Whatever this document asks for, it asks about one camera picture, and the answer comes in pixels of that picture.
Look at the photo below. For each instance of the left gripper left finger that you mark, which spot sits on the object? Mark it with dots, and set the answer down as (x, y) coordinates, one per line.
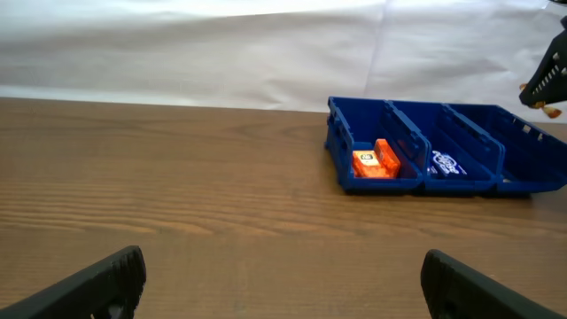
(95, 287)

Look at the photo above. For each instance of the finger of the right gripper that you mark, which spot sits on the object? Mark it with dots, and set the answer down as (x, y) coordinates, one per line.
(551, 77)

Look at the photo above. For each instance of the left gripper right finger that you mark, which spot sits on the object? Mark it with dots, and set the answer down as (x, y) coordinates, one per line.
(465, 292)

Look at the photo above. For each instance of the gold candy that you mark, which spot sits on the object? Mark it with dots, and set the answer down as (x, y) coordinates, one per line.
(553, 112)

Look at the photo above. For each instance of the blue candy pack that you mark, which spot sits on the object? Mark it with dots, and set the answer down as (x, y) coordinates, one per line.
(446, 164)

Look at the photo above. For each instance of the orange candy box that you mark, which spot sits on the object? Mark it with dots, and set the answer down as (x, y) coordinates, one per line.
(367, 165)
(388, 157)

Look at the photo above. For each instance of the blue tray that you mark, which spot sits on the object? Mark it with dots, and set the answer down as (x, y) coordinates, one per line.
(374, 128)

